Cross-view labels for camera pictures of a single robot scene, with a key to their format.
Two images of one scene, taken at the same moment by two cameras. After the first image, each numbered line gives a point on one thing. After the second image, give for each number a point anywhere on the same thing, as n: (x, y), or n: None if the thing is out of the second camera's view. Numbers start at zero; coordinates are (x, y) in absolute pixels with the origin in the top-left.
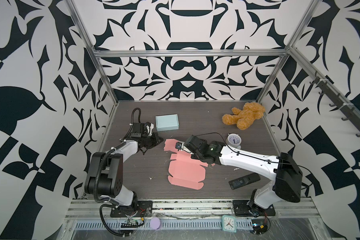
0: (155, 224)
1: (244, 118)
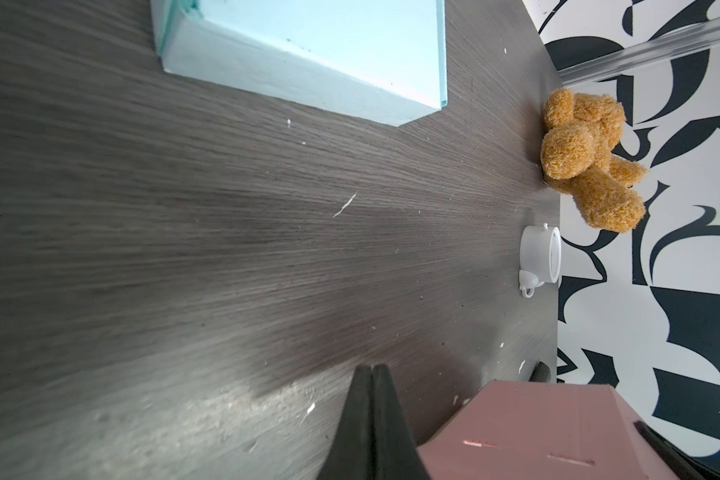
0: None
1: (575, 159)
